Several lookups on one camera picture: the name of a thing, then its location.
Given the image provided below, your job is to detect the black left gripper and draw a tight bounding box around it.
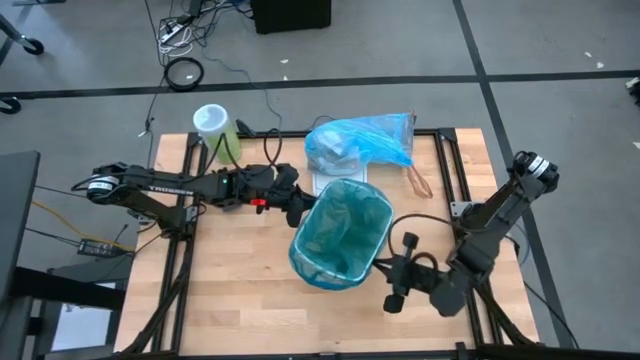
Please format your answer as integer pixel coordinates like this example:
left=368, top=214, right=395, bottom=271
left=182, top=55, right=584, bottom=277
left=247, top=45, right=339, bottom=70
left=252, top=163, right=319, bottom=229

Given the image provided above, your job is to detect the coiled black cable ring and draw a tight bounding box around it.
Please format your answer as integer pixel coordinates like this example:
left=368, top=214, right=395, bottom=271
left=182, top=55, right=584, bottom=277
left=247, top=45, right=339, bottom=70
left=163, top=56, right=205, bottom=93

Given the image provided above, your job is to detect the green wipes canister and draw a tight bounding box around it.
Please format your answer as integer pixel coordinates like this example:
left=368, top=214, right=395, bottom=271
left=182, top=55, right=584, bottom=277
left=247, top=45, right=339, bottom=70
left=192, top=103, right=243, bottom=165

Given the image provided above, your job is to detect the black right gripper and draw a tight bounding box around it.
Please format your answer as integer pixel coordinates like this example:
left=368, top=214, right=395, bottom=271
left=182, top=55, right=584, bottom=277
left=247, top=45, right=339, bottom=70
left=383, top=231, right=442, bottom=316

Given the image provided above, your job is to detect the black power adapter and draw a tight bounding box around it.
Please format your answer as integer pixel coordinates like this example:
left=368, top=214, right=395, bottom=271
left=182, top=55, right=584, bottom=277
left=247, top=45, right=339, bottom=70
left=77, top=238, right=126, bottom=259

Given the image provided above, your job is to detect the white bin lid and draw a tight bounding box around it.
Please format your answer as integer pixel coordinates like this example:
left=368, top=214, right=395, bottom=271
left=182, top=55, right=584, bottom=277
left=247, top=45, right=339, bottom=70
left=311, top=167, right=369, bottom=197

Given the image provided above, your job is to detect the white board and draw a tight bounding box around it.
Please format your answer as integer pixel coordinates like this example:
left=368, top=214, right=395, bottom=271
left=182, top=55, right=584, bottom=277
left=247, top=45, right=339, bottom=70
left=51, top=282, right=120, bottom=353

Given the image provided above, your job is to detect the yellow cable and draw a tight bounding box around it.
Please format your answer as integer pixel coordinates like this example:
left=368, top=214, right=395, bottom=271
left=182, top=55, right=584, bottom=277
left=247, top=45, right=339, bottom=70
left=32, top=199, right=136, bottom=253

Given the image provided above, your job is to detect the black aluminium table frame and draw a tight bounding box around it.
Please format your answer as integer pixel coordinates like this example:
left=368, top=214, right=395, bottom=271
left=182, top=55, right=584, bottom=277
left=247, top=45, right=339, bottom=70
left=115, top=115, right=640, bottom=360

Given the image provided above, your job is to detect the teal trash bag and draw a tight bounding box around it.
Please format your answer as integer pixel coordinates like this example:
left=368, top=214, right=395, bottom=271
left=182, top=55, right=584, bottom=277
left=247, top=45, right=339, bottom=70
left=288, top=177, right=396, bottom=293

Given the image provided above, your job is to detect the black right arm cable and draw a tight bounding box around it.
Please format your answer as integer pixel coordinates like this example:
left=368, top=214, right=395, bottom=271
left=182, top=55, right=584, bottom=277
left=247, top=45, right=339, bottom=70
left=386, top=213, right=479, bottom=264

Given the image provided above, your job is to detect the black floor cable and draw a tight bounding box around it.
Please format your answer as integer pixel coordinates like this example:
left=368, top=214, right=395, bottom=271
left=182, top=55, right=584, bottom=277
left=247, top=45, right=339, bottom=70
left=142, top=0, right=169, bottom=139

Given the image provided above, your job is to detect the black stand leg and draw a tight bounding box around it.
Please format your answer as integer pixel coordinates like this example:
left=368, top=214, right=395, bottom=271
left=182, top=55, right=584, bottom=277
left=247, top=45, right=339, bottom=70
left=0, top=95, right=23, bottom=116
left=0, top=13, right=46, bottom=57

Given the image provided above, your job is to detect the brown drawstring loop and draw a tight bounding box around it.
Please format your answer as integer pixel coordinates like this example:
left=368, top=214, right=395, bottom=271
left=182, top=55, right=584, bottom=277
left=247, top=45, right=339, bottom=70
left=404, top=109, right=435, bottom=200

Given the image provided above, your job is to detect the white power strip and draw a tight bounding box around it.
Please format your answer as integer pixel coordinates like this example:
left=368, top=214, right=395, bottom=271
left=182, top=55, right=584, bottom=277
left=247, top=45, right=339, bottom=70
left=159, top=22, right=189, bottom=45

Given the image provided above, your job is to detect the black side desk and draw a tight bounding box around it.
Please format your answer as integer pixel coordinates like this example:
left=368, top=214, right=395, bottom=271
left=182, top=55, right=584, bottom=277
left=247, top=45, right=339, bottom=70
left=0, top=149, right=126, bottom=360

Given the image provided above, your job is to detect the light blue bin liner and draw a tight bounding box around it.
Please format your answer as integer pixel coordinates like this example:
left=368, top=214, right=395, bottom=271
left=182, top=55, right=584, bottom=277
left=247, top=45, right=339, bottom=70
left=303, top=112, right=417, bottom=177

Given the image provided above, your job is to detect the black floor box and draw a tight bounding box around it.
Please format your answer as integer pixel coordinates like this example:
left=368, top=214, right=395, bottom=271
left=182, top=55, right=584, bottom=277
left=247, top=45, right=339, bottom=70
left=249, top=0, right=333, bottom=35

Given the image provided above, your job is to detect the white floor cable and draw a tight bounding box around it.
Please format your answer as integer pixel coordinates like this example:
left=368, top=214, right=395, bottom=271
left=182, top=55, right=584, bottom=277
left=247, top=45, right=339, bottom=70
left=158, top=38, right=195, bottom=57

